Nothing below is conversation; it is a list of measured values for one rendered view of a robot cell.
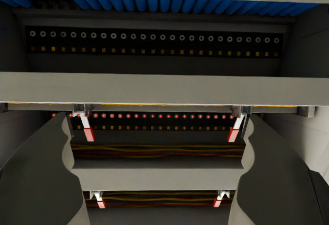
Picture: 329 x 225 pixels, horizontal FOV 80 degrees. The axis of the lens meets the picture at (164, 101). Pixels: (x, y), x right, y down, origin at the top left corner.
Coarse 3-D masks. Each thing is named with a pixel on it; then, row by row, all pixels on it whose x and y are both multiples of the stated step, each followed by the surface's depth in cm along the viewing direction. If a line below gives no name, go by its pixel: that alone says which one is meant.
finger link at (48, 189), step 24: (24, 144) 9; (48, 144) 9; (24, 168) 8; (48, 168) 8; (0, 192) 7; (24, 192) 7; (48, 192) 7; (72, 192) 7; (0, 216) 6; (24, 216) 6; (48, 216) 6; (72, 216) 6
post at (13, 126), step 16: (0, 32) 38; (16, 32) 42; (0, 48) 38; (16, 48) 42; (0, 64) 38; (16, 64) 42; (0, 128) 38; (16, 128) 43; (32, 128) 48; (0, 144) 38; (16, 144) 43; (0, 160) 39
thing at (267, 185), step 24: (264, 144) 9; (288, 144) 9; (264, 168) 8; (288, 168) 8; (240, 192) 7; (264, 192) 7; (288, 192) 7; (312, 192) 7; (240, 216) 7; (264, 216) 6; (288, 216) 6; (312, 216) 6
